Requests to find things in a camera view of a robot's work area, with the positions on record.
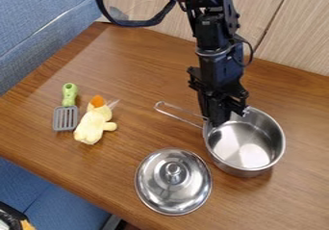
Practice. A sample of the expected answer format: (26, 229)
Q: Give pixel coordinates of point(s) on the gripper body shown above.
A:
(218, 76)

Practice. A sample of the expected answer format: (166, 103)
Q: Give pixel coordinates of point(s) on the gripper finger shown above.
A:
(216, 111)
(240, 107)

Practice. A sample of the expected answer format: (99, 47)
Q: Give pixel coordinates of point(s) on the silver pot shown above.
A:
(245, 140)

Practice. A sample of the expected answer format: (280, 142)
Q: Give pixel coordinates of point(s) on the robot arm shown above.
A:
(214, 25)

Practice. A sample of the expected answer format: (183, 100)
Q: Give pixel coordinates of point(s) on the silver lid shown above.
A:
(173, 181)

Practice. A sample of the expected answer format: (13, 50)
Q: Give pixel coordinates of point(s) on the yellow plush duck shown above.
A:
(95, 120)

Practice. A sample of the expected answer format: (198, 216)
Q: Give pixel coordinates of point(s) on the green and grey spatula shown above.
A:
(67, 109)

